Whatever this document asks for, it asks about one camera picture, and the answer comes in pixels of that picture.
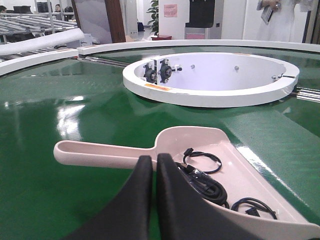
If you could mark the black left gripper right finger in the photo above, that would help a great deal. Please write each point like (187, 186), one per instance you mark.
(183, 214)

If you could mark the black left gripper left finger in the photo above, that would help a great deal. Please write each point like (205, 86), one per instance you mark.
(127, 215)

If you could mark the pink plastic dustpan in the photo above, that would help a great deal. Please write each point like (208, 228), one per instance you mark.
(214, 168)

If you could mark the grey roller conveyor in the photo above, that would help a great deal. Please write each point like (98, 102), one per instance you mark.
(16, 27)

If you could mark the steel rollers right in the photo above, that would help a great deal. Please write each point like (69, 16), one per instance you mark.
(308, 94)

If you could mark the white foam roll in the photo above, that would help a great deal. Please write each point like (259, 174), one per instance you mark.
(41, 42)

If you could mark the white outer rim left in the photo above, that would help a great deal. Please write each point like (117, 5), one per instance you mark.
(12, 65)

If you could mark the green potted plant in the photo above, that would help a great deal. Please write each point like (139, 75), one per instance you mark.
(153, 10)

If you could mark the brown wooden pillar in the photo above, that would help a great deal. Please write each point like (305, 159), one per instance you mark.
(115, 20)

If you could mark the black water dispenser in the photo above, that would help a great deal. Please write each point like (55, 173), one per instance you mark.
(201, 19)

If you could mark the person in white dress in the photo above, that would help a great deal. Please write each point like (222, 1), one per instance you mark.
(278, 19)

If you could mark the left black bearing mount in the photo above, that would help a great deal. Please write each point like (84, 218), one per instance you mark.
(150, 74)

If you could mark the black bearing mount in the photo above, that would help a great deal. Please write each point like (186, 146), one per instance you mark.
(150, 74)
(166, 70)

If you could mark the right black bearing mount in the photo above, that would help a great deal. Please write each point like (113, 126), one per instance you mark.
(166, 70)

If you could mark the pink wall notice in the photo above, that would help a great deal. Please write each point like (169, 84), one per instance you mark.
(170, 10)

